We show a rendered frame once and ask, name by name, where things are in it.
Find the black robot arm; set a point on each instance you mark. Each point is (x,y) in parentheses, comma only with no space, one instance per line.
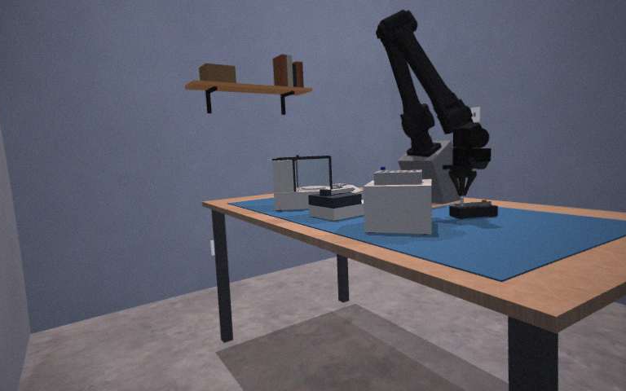
(397,30)

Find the blue bench mat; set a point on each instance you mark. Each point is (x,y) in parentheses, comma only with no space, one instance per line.
(502,247)

